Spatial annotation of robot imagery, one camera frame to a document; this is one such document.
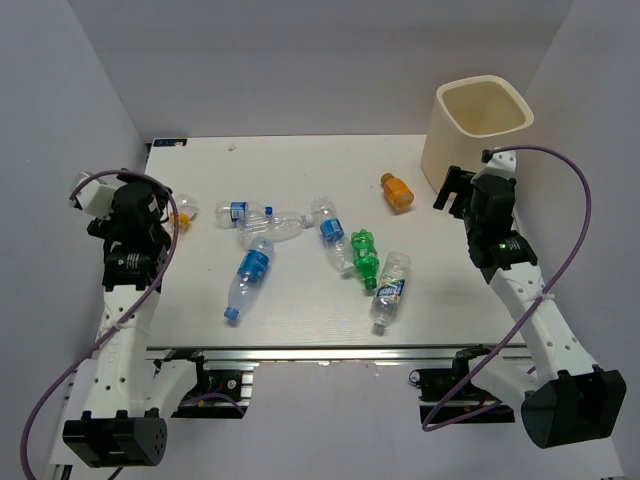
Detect small clear bottle yellow cap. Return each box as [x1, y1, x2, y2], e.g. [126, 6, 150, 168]
[174, 194, 199, 230]

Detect orange juice bottle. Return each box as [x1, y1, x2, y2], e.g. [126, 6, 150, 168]
[381, 173, 414, 211]

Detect green soda bottle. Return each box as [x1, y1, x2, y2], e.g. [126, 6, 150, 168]
[351, 229, 379, 290]

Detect clear bottle green-blue label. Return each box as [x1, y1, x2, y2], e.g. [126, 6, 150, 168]
[371, 251, 411, 335]

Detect large clear bottle blue cap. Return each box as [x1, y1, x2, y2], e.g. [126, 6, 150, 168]
[224, 236, 275, 325]

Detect clear bottle blue label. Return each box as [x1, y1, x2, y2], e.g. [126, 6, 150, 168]
[311, 196, 354, 277]

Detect clear crushed bottle white cap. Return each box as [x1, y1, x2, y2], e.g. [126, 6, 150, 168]
[236, 212, 315, 247]

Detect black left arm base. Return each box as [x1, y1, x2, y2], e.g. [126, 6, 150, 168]
[146, 352, 255, 420]

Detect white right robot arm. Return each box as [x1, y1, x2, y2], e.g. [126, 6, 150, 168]
[434, 166, 626, 449]

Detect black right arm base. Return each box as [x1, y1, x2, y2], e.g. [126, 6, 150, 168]
[408, 345, 515, 425]

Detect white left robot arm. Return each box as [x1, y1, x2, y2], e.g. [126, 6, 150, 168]
[62, 178, 172, 468]

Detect cream plastic bin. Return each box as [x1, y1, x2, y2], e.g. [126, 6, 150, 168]
[421, 75, 534, 191]

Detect blue table label sticker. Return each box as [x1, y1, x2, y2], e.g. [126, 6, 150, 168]
[152, 138, 187, 148]

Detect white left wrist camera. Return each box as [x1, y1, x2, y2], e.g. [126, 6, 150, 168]
[69, 179, 117, 218]

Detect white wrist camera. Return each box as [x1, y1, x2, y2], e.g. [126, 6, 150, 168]
[476, 150, 517, 180]
[69, 179, 117, 218]

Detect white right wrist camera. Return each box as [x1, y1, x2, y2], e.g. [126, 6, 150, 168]
[476, 150, 517, 180]

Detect aluminium table edge rail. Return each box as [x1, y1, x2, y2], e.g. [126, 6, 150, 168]
[144, 343, 531, 365]

